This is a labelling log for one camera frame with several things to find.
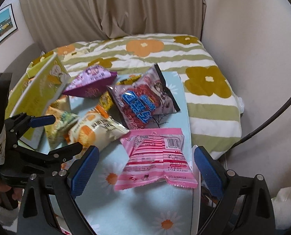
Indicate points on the gold snack packet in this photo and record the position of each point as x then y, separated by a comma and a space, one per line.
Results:
106, 101

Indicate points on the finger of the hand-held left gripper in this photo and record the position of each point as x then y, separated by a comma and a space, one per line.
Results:
67, 149
41, 121

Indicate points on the cream garment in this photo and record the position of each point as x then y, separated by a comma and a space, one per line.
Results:
287, 205

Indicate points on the dark red blue-label snack packet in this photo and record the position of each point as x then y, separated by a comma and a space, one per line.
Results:
140, 102

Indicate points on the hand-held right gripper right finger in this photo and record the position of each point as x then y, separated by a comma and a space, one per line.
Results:
209, 171

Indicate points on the pink striped snack packet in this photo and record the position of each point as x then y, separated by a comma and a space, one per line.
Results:
155, 159

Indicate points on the grey padded headboard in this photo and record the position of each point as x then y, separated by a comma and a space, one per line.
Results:
15, 60

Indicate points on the beige curtain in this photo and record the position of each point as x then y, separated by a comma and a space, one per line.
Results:
111, 7

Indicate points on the green yellow snack packet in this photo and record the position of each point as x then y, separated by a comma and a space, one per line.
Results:
59, 127

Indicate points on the wall poster of houses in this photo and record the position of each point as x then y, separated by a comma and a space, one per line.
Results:
1, 28

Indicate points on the person's left forearm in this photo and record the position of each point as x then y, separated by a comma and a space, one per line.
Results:
1, 216

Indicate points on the green cardboard box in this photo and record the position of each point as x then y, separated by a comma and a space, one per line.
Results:
37, 90

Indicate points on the orange white snack packet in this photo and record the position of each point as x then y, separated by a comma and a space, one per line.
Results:
96, 129

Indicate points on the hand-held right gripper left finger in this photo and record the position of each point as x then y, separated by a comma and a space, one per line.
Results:
84, 171

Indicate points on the white crumpled object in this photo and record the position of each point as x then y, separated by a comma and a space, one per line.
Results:
240, 104

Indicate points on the striped floral blanket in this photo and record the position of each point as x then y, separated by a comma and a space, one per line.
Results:
209, 78

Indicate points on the black curved stand pole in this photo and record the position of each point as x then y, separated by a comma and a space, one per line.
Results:
248, 138

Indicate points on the purple snack packet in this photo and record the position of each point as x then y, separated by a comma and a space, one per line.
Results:
86, 85

